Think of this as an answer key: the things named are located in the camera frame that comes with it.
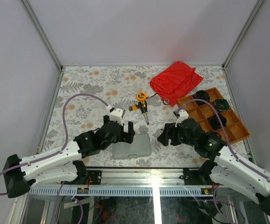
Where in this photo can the black tape roll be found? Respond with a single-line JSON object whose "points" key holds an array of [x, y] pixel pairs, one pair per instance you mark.
{"points": [[166, 101]]}

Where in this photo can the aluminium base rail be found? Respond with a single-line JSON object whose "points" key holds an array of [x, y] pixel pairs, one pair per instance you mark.
{"points": [[134, 182]]}

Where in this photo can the orange tape measure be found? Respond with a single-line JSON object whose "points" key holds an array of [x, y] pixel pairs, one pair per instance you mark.
{"points": [[141, 96]]}

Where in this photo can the wooden compartment tray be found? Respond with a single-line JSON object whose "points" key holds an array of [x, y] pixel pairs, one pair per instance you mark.
{"points": [[213, 112]]}

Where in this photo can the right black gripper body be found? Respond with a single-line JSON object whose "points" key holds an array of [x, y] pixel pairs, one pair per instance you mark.
{"points": [[181, 139]]}

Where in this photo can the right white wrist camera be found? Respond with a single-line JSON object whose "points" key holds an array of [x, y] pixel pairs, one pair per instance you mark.
{"points": [[181, 115]]}

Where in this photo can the green black spinning top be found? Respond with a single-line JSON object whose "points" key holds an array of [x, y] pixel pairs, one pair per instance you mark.
{"points": [[221, 105]]}

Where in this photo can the grey plastic tool case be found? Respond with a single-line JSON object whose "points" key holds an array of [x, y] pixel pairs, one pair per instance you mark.
{"points": [[140, 147]]}

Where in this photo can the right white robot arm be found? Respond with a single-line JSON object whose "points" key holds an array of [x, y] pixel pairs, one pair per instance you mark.
{"points": [[222, 166]]}

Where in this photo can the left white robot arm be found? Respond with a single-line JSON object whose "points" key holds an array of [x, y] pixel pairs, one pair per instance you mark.
{"points": [[62, 164]]}

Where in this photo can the black spinning top upper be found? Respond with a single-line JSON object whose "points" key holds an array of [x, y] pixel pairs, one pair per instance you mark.
{"points": [[202, 95]]}

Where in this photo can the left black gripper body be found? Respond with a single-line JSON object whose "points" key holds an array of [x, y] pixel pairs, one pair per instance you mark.
{"points": [[120, 138]]}

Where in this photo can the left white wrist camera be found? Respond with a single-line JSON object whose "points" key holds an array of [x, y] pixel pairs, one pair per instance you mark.
{"points": [[117, 114]]}

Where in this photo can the red folded cloth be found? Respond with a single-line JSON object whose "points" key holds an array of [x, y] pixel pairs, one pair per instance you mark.
{"points": [[175, 82]]}

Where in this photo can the black orange spinning top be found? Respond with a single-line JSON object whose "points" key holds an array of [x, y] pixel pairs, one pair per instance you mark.
{"points": [[217, 122]]}

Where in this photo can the hex key set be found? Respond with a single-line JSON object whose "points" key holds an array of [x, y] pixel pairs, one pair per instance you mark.
{"points": [[133, 107]]}

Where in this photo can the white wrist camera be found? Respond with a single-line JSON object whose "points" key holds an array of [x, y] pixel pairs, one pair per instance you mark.
{"points": [[117, 114], [181, 115]]}

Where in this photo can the black yellow screwdriver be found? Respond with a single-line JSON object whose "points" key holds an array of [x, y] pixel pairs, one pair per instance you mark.
{"points": [[143, 107]]}

